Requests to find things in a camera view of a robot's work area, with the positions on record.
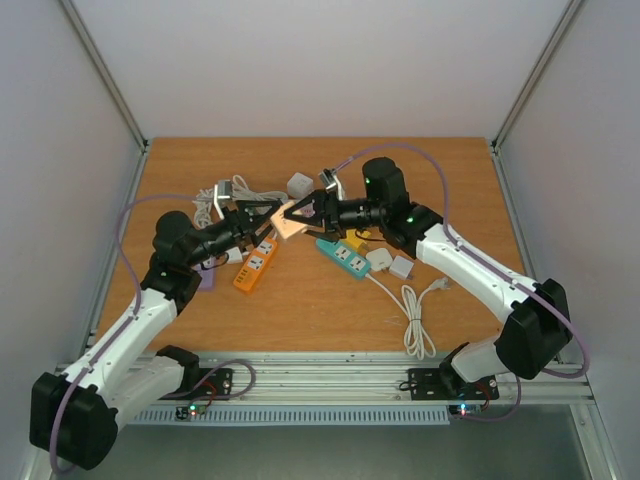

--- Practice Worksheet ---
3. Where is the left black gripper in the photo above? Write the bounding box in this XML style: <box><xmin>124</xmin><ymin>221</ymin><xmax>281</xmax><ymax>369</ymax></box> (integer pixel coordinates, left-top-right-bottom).
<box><xmin>187</xmin><ymin>200</ymin><xmax>282</xmax><ymax>268</ymax></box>

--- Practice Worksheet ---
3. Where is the yellow cube socket adapter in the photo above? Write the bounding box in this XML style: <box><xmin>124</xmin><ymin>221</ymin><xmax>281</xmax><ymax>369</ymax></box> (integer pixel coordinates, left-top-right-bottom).
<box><xmin>342</xmin><ymin>230</ymin><xmax>371</xmax><ymax>256</ymax></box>

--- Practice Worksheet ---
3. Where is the beige cube socket adapter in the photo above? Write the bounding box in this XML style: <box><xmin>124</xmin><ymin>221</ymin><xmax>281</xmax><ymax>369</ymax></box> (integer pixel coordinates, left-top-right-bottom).
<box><xmin>270</xmin><ymin>200</ymin><xmax>308</xmax><ymax>240</ymax></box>

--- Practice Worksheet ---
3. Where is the white square charger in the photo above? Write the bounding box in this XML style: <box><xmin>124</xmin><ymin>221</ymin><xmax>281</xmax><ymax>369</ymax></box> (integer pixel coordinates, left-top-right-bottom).
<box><xmin>389</xmin><ymin>256</ymin><xmax>414</xmax><ymax>280</ymax></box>

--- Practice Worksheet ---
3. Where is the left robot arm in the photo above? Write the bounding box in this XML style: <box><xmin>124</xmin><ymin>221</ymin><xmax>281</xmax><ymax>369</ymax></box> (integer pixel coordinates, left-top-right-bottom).
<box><xmin>29</xmin><ymin>200</ymin><xmax>282</xmax><ymax>475</ymax></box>

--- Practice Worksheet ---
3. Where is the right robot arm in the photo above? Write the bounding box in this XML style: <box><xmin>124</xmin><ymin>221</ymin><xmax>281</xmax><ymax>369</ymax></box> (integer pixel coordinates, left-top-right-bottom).
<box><xmin>284</xmin><ymin>157</ymin><xmax>573</xmax><ymax>397</ymax></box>

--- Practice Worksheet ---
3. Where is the white round plug charger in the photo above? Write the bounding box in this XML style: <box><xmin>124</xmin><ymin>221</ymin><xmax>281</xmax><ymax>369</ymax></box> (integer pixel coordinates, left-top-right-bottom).
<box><xmin>365</xmin><ymin>248</ymin><xmax>393</xmax><ymax>272</ymax></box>

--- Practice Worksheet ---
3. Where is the small white usb charger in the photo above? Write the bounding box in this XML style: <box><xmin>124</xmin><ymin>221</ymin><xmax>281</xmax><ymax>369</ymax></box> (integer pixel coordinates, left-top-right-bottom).
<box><xmin>226</xmin><ymin>247</ymin><xmax>248</xmax><ymax>264</ymax></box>

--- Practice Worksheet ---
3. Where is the orange power strip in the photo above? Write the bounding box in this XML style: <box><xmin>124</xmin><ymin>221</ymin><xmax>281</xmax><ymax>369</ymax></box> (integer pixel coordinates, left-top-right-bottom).
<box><xmin>233</xmin><ymin>238</ymin><xmax>278</xmax><ymax>294</ymax></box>

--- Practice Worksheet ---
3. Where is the white cube charger back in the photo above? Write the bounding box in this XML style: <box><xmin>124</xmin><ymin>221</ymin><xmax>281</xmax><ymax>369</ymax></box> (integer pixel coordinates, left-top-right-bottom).
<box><xmin>286</xmin><ymin>172</ymin><xmax>314</xmax><ymax>199</ymax></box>

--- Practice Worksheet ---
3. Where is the teal power strip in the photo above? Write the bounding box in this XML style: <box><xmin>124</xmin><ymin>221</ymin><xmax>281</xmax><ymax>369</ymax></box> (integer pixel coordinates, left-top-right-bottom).
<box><xmin>315</xmin><ymin>239</ymin><xmax>371</xmax><ymax>280</ymax></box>

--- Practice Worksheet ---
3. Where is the purple power strip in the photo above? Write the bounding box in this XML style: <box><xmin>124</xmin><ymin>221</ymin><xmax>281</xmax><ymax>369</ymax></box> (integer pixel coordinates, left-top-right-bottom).
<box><xmin>195</xmin><ymin>266</ymin><xmax>216</xmax><ymax>292</ymax></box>

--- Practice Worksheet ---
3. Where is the white coiled cord left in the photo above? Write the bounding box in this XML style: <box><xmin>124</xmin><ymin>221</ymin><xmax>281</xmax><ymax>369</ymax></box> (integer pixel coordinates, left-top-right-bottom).
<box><xmin>192</xmin><ymin>174</ymin><xmax>289</xmax><ymax>224</ymax></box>

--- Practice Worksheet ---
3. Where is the white coiled cord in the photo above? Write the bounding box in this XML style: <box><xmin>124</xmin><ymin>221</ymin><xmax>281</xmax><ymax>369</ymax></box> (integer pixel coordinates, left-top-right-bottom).
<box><xmin>192</xmin><ymin>174</ymin><xmax>289</xmax><ymax>224</ymax></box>
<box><xmin>367</xmin><ymin>272</ymin><xmax>454</xmax><ymax>360</ymax></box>

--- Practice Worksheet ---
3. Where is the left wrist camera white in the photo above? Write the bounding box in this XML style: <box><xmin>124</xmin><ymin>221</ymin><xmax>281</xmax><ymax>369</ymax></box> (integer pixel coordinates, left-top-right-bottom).
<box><xmin>213</xmin><ymin>180</ymin><xmax>233</xmax><ymax>220</ymax></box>

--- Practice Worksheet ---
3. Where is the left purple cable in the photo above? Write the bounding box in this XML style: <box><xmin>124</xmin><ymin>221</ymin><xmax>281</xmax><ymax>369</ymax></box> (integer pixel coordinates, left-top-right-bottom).
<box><xmin>48</xmin><ymin>193</ymin><xmax>221</xmax><ymax>475</ymax></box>

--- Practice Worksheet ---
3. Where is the purple cable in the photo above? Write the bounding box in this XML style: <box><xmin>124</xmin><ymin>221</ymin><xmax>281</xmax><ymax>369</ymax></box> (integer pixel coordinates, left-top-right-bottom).
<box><xmin>333</xmin><ymin>142</ymin><xmax>589</xmax><ymax>424</ymax></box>
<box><xmin>48</xmin><ymin>193</ymin><xmax>221</xmax><ymax>475</ymax></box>

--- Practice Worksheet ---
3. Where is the white coiled cord right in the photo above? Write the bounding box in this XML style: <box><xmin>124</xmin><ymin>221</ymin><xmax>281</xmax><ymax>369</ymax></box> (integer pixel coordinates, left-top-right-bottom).
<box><xmin>367</xmin><ymin>272</ymin><xmax>454</xmax><ymax>360</ymax></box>

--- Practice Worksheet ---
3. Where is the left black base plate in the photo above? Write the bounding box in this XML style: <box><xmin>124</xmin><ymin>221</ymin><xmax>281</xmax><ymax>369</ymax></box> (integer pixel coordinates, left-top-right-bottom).
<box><xmin>163</xmin><ymin>367</ymin><xmax>233</xmax><ymax>400</ymax></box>

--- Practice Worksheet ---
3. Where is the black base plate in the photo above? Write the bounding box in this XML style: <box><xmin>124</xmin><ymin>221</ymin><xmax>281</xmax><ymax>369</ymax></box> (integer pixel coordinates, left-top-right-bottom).
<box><xmin>403</xmin><ymin>368</ymin><xmax>500</xmax><ymax>401</ymax></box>
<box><xmin>163</xmin><ymin>367</ymin><xmax>233</xmax><ymax>400</ymax></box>

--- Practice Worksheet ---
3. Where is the aluminium rail frame front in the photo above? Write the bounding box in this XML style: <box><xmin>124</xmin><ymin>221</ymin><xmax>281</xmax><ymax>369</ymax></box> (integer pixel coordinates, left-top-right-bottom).
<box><xmin>199</xmin><ymin>352</ymin><xmax>595</xmax><ymax>407</ymax></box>

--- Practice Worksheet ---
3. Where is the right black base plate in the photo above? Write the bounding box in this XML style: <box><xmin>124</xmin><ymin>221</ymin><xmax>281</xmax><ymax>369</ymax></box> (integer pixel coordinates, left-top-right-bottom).
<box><xmin>403</xmin><ymin>368</ymin><xmax>500</xmax><ymax>401</ymax></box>

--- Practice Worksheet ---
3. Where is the grey slotted cable duct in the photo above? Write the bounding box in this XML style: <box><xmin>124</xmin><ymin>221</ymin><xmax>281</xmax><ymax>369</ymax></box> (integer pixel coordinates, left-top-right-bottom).
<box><xmin>131</xmin><ymin>405</ymin><xmax>449</xmax><ymax>427</ymax></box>

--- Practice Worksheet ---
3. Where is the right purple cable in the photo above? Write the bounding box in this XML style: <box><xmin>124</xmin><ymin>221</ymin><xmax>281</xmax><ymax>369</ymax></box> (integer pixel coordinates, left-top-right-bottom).
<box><xmin>333</xmin><ymin>142</ymin><xmax>589</xmax><ymax>424</ymax></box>

